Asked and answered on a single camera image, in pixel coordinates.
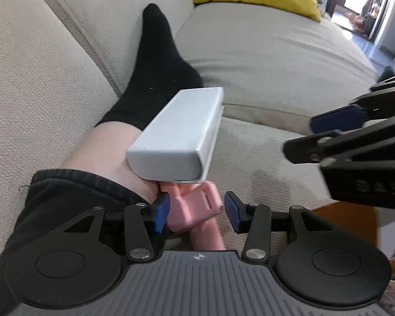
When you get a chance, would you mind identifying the pink plastic case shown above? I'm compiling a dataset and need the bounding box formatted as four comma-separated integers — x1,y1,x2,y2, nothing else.
161,181,223,233

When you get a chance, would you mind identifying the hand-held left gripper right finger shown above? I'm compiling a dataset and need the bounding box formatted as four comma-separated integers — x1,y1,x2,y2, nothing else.
224,191,331,263

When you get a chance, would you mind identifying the white paper sheet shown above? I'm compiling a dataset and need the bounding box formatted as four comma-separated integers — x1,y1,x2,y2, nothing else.
378,207,395,247

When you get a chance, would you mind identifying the beige fabric sofa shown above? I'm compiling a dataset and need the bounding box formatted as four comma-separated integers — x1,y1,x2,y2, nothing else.
0,0,381,280

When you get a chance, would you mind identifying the white power bank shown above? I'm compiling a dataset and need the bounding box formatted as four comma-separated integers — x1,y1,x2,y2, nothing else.
126,86,225,184

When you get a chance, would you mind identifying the orange wooden desk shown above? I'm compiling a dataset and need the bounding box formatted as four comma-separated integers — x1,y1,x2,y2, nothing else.
311,202,381,247

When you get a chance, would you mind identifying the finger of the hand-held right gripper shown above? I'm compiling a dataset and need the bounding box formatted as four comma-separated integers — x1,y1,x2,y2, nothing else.
309,71,395,135
282,111,395,165

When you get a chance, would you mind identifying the black sock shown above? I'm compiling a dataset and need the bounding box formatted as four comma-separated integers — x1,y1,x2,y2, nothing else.
95,3,205,131

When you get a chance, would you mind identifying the person's bare leg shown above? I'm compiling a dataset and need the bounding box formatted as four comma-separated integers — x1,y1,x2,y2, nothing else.
57,120,162,205

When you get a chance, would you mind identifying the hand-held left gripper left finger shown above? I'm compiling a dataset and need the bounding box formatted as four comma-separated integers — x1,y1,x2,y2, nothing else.
63,192,171,263

